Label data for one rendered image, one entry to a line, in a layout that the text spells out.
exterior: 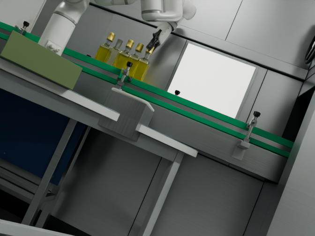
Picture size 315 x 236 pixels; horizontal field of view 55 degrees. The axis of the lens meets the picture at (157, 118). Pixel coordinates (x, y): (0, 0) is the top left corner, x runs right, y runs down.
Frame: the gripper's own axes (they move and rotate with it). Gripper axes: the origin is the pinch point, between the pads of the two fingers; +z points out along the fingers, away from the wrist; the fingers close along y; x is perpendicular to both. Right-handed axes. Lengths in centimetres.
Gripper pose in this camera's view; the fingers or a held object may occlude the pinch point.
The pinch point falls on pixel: (151, 47)
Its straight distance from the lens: 168.3
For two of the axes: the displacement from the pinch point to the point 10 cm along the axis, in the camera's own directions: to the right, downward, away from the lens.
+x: 7.7, 6.0, -2.0
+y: -1.2, -1.6, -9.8
